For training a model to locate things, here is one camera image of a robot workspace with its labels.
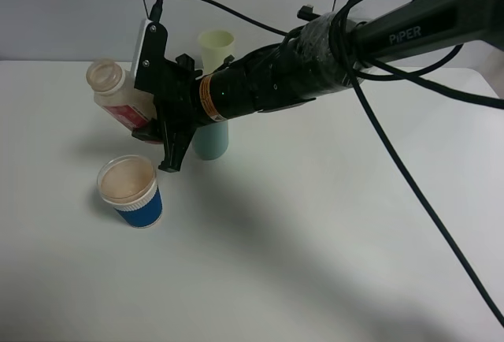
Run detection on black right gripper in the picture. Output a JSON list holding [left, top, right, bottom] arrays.
[[132, 54, 202, 173]]

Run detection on pink label drink bottle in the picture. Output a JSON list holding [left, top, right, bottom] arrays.
[[86, 59, 157, 131]]

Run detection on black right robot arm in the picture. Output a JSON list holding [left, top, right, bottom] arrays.
[[132, 0, 503, 172]]

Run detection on teal plastic cup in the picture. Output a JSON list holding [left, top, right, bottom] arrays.
[[192, 121, 229, 161]]

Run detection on pale yellow plastic cup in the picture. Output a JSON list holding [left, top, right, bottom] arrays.
[[198, 30, 235, 74]]

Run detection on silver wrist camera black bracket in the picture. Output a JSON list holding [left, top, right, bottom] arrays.
[[130, 19, 169, 101]]

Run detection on black camera cable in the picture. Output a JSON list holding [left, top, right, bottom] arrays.
[[148, 0, 504, 329]]

